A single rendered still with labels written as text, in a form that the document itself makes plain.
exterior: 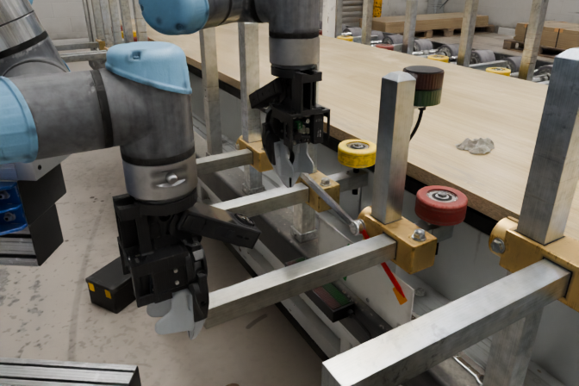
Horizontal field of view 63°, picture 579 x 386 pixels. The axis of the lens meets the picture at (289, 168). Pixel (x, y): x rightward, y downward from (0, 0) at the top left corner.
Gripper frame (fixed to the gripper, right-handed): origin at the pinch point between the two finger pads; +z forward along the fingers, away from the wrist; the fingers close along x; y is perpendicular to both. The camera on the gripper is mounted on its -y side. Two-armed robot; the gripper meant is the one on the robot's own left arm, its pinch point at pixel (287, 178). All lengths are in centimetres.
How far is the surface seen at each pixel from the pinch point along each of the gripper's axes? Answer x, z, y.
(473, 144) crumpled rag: 41.1, -0.2, 4.8
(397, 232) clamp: 9.0, 3.8, 18.4
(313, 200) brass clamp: 8.2, 8.2, -4.2
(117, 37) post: 10, 0, -184
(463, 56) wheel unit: 118, 0, -65
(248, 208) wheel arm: -4.9, 7.0, -5.7
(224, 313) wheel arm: -20.3, 6.3, 19.3
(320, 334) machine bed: 31, 75, -33
